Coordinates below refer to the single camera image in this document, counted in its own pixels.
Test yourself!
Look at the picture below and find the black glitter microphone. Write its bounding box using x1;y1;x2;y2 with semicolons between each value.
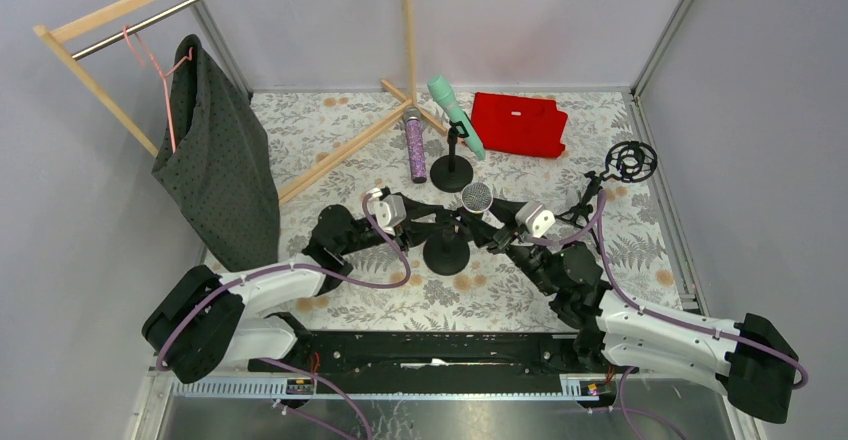
460;182;494;233

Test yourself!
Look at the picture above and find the black round-base mic stand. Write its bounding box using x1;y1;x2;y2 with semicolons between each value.
430;126;473;193

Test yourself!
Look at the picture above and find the mint green microphone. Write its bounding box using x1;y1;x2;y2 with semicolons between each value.
427;75;486;160

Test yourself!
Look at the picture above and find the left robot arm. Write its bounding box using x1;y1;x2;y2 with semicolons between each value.
142;189;456;384

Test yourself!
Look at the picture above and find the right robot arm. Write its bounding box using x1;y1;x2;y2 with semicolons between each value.
459;200;809;424

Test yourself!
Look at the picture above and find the purple glitter microphone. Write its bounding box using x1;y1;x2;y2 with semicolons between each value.
402;106;428;184

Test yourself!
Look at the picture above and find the red folded cloth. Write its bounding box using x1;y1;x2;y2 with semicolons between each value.
471;92;568;158

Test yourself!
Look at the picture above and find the wooden clothes rack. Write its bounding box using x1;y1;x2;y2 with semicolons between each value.
33;0;447;206

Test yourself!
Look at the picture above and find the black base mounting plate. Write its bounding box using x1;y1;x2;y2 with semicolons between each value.
279;331;623;395

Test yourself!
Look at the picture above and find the dark grey dotted garment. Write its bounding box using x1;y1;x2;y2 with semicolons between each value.
152;34;280;271

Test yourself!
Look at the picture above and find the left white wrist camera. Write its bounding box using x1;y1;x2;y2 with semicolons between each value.
364;188;407;235

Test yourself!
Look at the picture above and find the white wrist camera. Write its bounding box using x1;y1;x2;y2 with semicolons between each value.
515;201;556;240
364;188;407;235

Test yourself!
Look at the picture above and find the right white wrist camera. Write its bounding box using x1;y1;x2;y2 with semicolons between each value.
515;201;556;240

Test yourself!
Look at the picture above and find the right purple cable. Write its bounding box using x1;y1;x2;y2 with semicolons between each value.
529;189;810;440

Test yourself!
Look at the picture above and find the black tripod shock-mount stand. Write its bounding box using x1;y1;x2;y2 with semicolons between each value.
556;140;658;226

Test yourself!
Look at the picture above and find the pink wire hanger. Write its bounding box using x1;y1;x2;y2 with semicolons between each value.
121;24;195;154

